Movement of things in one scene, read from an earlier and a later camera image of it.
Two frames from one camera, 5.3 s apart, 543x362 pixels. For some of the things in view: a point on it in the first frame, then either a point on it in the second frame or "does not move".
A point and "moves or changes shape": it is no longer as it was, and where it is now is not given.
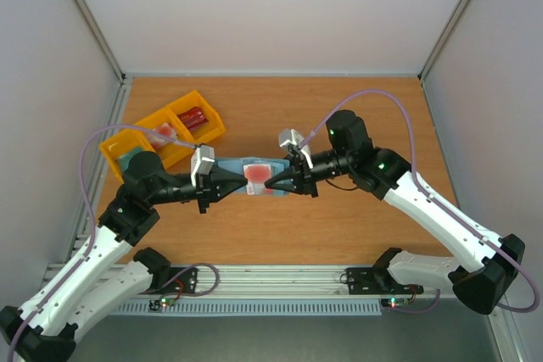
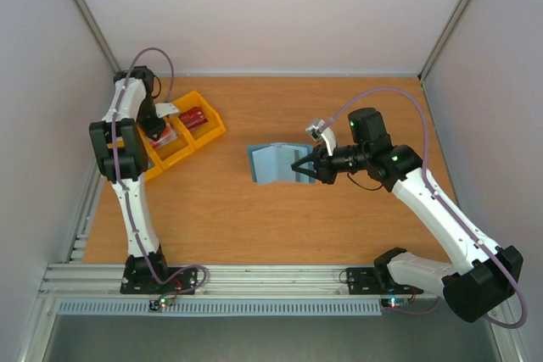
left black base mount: x=173 y=280 does not move
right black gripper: x=305 y=175 -> x=321 y=167
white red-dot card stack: x=162 y=135 does not move
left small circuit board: x=164 y=301 does not move
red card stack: x=193 y=118 does not move
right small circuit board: x=394 y=303 does not move
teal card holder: x=235 y=166 moves or changes shape
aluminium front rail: x=287 y=282 does not move
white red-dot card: x=256 y=175 -> x=167 y=136
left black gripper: x=216 y=186 -> x=152 y=128
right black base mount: x=377 y=281 does not move
